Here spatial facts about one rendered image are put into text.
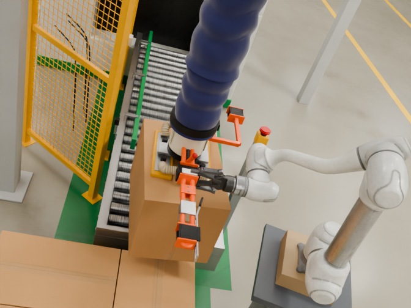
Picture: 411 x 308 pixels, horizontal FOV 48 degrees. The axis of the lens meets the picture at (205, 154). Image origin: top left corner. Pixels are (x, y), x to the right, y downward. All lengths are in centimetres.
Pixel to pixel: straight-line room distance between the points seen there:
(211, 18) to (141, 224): 96
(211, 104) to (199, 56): 22
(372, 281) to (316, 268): 180
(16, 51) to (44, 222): 117
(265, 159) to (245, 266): 143
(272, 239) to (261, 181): 59
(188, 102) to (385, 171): 84
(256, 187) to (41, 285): 109
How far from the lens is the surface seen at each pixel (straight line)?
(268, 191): 205
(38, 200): 342
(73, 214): 336
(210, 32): 183
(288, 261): 239
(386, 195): 170
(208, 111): 201
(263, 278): 238
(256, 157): 211
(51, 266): 242
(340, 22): 508
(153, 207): 207
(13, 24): 269
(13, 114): 300
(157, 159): 221
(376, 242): 419
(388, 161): 176
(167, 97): 369
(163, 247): 228
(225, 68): 189
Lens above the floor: 252
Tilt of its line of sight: 38 degrees down
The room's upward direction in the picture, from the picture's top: 20 degrees clockwise
